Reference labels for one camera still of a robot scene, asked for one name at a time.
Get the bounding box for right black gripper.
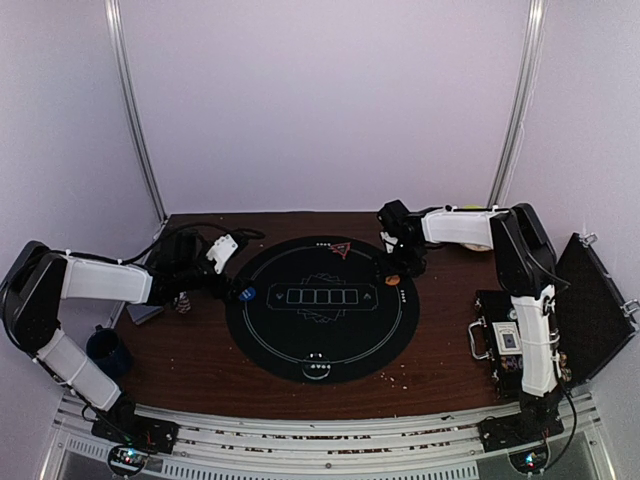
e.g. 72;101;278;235
372;240;425;282

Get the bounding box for orange big blind button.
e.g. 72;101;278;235
385;275;400;286

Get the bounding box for red white poker chip stack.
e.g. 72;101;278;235
174;292;191;314

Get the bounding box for red triangular dealer marker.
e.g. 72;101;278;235
329;242;351;260

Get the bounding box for blue small blind button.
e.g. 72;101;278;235
238;287;256;302

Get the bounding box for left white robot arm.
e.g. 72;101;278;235
1;233;242;444

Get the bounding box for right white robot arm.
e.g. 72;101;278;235
376;200;569;398

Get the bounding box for grey card deck box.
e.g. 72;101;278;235
126;304;164;325

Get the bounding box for beige plate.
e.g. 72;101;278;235
460;243;493;252

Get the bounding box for round black poker mat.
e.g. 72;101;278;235
226;236;420;384

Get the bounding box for dark blue mug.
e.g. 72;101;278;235
85;325;134;380

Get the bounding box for playing card deck in case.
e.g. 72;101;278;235
492;322;522;356

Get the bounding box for poker chips row in case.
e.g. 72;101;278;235
500;352;573;382

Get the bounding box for black poker case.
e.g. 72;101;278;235
468;233;637;400

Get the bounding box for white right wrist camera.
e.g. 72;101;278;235
380;231;395;254

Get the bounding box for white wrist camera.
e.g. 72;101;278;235
206;234;238;275
380;231;395;254

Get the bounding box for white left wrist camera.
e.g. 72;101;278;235
206;234;238;275

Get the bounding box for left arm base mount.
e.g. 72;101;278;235
91;403;179;454

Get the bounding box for aluminium front rail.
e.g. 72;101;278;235
35;394;624;479

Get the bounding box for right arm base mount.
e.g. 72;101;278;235
477;399;564;452

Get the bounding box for left aluminium frame post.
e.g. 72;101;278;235
104;0;168;223

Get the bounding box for aluminium frame post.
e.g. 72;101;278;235
104;0;168;223
487;0;548;207

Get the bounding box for right aluminium frame post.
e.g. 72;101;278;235
487;0;548;207

